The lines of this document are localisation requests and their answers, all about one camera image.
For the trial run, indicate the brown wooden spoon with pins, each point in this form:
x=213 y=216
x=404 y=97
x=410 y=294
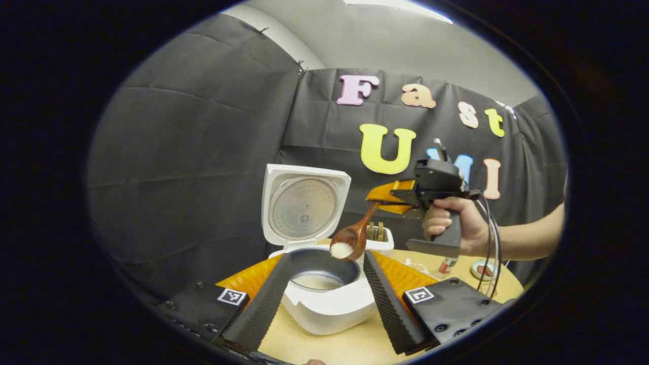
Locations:
x=357 y=235

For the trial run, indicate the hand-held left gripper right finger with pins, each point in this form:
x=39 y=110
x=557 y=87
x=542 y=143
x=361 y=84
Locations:
x=388 y=309

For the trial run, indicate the white rice cooker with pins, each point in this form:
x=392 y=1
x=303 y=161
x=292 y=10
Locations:
x=329 y=309

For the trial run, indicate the brown bread slice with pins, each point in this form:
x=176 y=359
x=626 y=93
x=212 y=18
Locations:
x=371 y=230
x=380 y=230

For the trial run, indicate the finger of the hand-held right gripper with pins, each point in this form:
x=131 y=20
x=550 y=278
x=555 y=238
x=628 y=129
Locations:
x=403 y=209
x=380 y=193

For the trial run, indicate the white toaster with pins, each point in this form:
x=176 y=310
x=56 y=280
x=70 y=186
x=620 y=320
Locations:
x=380 y=246

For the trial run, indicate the clear plastic bottle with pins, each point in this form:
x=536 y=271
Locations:
x=447 y=264

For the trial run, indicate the pale green plate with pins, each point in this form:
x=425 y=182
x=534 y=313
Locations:
x=476 y=276

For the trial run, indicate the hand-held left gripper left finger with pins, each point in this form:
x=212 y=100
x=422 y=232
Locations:
x=261 y=314

